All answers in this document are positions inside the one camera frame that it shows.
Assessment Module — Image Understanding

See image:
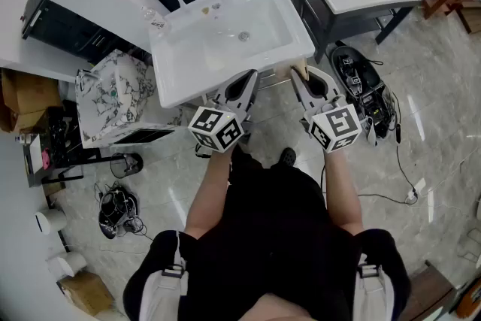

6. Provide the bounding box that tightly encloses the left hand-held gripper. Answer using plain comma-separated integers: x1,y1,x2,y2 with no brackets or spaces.
187,70,261,154

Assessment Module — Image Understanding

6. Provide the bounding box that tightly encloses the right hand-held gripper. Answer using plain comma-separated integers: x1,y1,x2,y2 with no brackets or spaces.
291,66,362,154

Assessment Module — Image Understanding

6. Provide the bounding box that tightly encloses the wooden toothbrush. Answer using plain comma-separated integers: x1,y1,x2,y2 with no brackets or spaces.
289,63,310,83

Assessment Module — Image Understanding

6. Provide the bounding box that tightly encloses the person's right forearm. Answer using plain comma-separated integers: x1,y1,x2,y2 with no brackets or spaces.
322,146,365,238

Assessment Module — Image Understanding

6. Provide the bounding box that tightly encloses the person's left forearm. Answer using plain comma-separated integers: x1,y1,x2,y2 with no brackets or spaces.
183,146,241,240

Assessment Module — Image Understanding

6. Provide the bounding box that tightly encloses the black case of equipment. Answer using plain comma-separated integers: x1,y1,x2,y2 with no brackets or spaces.
329,44,401,147

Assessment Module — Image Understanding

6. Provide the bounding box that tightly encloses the black metal sink stand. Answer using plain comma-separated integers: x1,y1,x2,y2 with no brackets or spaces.
298,0,414,65

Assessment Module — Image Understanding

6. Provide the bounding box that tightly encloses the person's black shoe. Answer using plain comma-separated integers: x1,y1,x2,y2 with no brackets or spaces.
278,147,298,167

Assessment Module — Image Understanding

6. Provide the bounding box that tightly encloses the clear plastic bottle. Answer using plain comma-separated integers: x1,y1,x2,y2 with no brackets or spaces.
141,5,172,33

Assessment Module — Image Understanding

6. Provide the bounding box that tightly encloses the marble pattern box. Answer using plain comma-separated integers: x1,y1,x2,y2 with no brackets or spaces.
74,48,185,150

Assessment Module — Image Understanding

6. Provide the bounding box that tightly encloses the person's black shirt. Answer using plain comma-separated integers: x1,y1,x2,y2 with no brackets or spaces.
123,146,411,321

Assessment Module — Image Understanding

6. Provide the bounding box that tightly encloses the low black cabinet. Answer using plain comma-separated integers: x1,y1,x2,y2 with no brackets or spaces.
21,0,153,67

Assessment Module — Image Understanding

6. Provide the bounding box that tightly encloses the black speckled stand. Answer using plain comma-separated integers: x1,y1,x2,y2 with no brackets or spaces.
39,107,102,185

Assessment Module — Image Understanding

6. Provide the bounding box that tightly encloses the cardboard box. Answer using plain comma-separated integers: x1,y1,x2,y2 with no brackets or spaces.
0,67,63,133
58,271,114,317

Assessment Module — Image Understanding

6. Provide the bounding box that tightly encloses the person's white vest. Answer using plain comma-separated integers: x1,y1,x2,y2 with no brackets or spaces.
139,231,395,321

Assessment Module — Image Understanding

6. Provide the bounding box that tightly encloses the grey box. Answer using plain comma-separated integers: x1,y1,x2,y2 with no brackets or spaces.
22,133,52,188

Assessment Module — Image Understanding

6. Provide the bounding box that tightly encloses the white cylinder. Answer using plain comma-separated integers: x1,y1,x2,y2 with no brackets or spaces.
35,207,68,237
47,250,88,280

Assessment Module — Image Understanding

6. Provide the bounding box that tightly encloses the black floor cable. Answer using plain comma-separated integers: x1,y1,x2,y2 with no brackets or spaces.
356,120,418,204

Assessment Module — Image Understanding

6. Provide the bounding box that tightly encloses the black wire wastebasket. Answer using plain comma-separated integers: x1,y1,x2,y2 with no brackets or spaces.
109,152,144,180

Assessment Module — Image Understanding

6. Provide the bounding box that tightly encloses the black bundle with cables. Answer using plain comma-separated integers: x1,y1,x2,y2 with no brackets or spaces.
93,180,148,240

